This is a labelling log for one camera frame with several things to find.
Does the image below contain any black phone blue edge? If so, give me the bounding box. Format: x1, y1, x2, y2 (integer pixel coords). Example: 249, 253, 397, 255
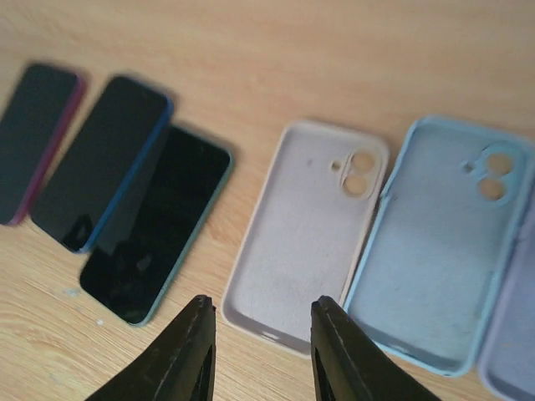
30, 74, 174, 253

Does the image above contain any black phone green edge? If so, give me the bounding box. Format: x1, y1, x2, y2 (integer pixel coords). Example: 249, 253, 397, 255
79, 124, 233, 327

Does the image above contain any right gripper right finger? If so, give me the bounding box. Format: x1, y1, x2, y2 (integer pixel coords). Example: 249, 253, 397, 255
311, 296, 438, 401

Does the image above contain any black phone magenta edge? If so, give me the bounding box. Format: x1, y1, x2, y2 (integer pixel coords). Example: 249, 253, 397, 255
1, 63, 85, 226

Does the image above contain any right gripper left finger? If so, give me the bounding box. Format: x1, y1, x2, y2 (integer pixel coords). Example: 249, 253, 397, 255
88, 295, 217, 401

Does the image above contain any lilac phone case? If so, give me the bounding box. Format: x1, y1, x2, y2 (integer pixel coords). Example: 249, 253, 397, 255
477, 206, 534, 400

